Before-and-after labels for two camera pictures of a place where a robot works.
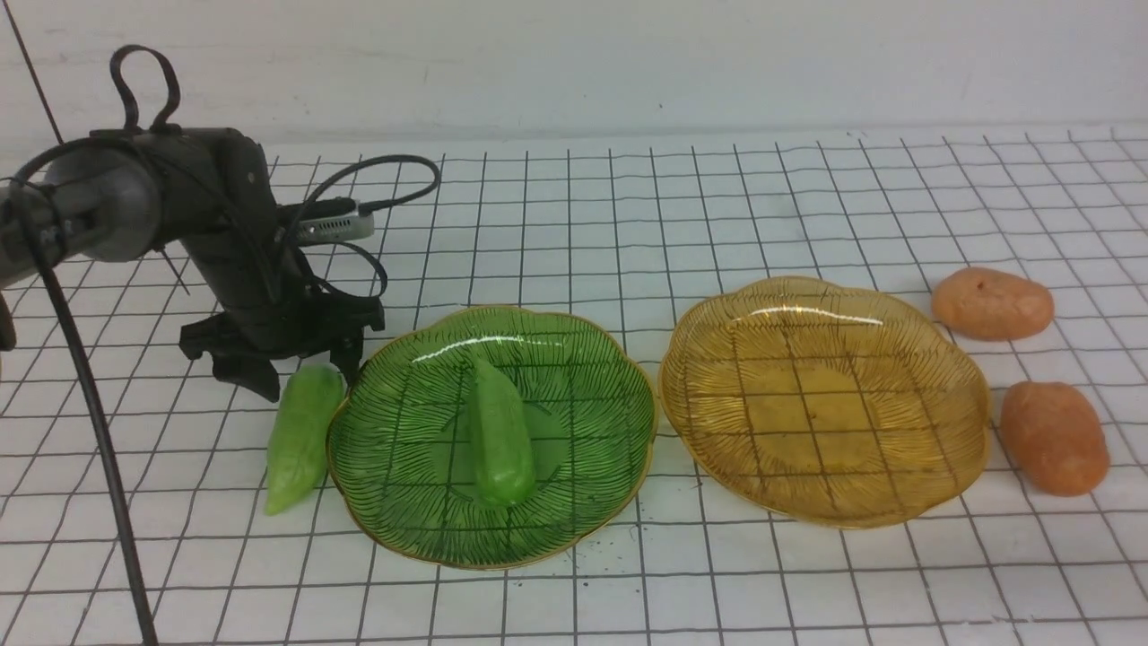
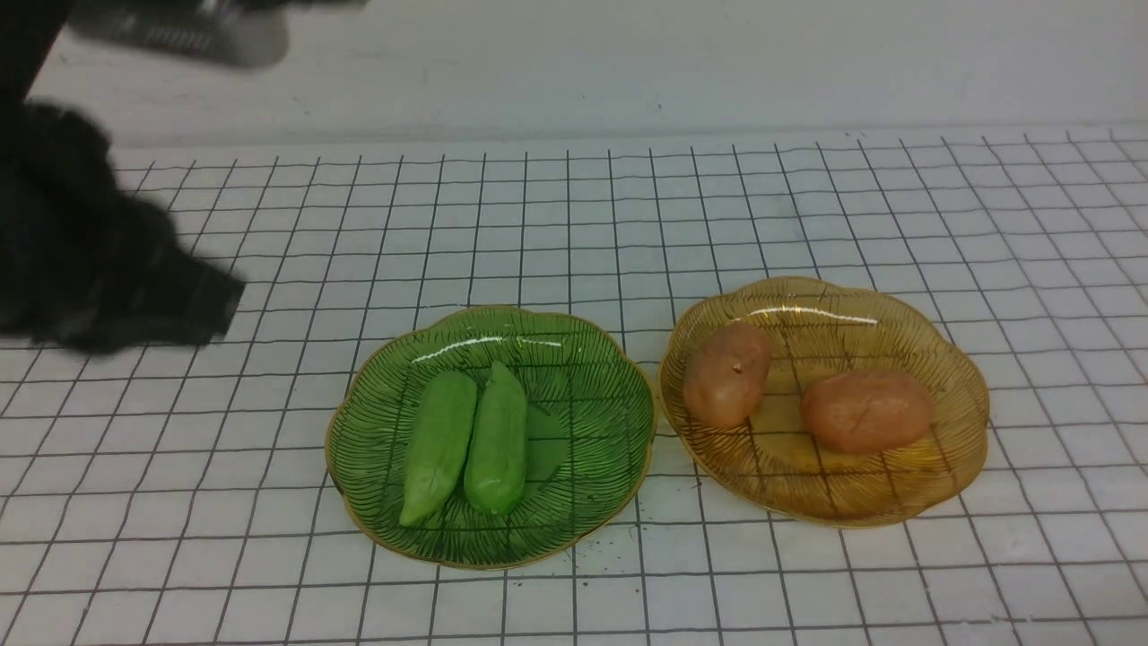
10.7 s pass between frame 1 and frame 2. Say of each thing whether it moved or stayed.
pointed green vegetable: moved
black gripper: moved
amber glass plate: stayed
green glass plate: stayed
